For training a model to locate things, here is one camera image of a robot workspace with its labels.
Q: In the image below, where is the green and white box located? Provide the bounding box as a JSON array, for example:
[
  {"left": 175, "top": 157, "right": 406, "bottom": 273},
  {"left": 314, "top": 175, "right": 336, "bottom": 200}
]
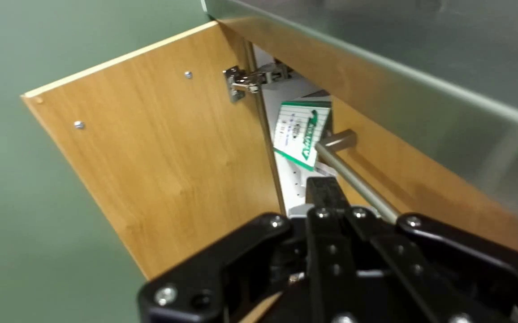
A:
[{"left": 271, "top": 99, "right": 340, "bottom": 219}]

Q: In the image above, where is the silver door hinge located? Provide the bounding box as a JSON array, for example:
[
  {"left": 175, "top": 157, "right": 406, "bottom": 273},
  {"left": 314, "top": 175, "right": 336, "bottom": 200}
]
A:
[{"left": 221, "top": 62, "right": 297, "bottom": 105}]

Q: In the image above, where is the wooden cabinet door with screws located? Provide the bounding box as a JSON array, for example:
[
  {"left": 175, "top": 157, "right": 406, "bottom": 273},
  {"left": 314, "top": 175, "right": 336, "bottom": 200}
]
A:
[{"left": 21, "top": 20, "right": 286, "bottom": 284}]

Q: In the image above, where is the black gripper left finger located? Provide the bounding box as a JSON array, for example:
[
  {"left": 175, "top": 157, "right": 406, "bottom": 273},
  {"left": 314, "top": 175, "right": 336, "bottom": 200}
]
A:
[{"left": 137, "top": 176, "right": 358, "bottom": 323}]

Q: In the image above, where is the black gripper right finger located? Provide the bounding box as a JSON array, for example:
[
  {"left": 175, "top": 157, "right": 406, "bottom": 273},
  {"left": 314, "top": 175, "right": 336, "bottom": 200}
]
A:
[{"left": 349, "top": 205, "right": 518, "bottom": 323}]

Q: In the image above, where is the wooden cabinet with steel counter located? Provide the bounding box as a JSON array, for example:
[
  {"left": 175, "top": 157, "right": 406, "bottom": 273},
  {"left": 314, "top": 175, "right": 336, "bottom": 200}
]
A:
[{"left": 200, "top": 0, "right": 518, "bottom": 230}]

